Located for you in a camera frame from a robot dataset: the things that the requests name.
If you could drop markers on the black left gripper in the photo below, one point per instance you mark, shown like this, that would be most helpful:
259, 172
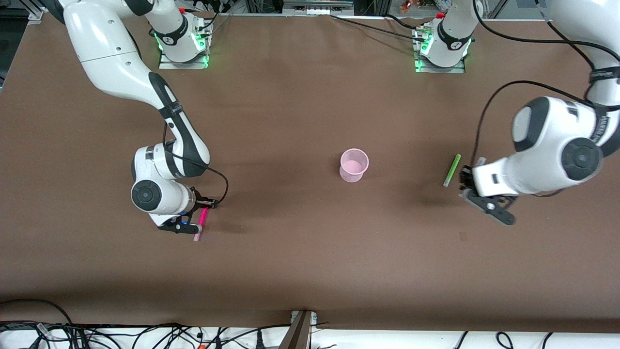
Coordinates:
466, 177

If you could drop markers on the brown table cover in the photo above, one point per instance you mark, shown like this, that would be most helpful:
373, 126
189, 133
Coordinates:
290, 242

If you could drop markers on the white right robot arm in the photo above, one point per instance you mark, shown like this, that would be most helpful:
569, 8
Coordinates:
111, 58

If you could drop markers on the pink highlighter pen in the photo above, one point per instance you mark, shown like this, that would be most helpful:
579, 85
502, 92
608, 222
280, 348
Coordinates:
204, 214

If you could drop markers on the pink plastic cup holder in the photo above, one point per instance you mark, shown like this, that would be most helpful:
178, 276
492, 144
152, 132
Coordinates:
353, 169

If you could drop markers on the metal table edge bracket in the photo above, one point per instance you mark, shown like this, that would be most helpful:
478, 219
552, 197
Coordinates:
298, 334

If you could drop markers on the aluminium frame corner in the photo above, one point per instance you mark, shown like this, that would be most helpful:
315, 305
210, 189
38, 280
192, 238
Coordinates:
36, 14

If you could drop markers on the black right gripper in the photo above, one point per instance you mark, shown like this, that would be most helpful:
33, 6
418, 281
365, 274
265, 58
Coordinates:
202, 202

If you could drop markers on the grey power strip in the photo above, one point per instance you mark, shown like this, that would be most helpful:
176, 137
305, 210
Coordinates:
315, 7

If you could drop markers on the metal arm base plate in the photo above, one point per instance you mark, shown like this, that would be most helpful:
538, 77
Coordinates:
167, 64
421, 70

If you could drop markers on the green highlighter pen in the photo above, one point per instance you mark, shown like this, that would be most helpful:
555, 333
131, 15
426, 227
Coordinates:
452, 169

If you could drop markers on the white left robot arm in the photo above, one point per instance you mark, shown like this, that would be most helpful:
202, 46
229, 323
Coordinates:
557, 145

